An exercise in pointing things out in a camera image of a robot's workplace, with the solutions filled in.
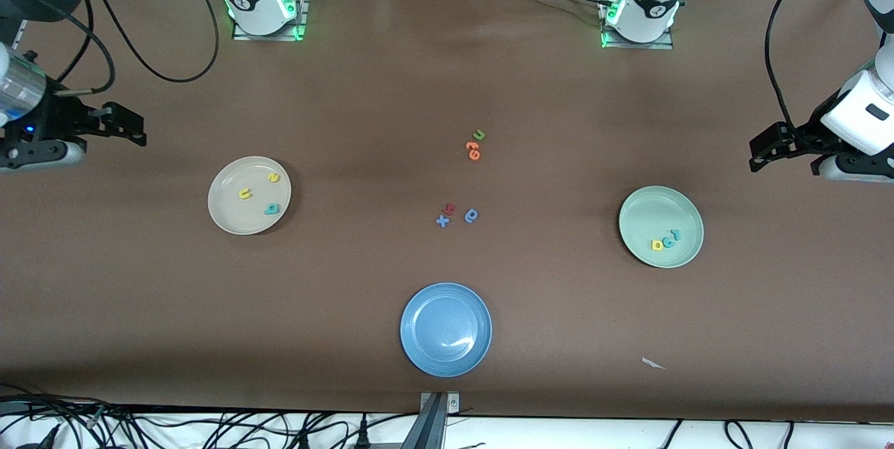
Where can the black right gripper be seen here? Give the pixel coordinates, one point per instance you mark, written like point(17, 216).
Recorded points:
point(56, 119)

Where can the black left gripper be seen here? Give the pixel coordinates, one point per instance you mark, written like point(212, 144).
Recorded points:
point(803, 135)

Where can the teal letter b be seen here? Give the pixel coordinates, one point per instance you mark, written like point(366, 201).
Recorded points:
point(267, 211)

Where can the pale green plate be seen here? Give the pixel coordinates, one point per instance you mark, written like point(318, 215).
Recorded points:
point(649, 215)

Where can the beige brown plate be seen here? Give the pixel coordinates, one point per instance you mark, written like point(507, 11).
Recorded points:
point(234, 222)

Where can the brown table mat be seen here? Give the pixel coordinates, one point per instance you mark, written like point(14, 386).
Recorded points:
point(140, 309)

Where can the white paper scrap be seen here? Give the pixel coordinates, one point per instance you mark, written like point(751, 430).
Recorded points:
point(651, 363)

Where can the blue letter a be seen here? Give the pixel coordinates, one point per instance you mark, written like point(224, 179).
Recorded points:
point(466, 215)

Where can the blue plate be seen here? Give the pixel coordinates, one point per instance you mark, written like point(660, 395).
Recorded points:
point(447, 330)

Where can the black power plug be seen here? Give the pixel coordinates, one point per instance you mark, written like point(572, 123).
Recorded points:
point(362, 438)

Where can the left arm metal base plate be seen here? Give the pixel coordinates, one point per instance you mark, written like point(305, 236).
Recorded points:
point(628, 45)

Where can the metal table bracket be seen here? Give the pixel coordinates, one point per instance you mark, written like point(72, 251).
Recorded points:
point(433, 428)

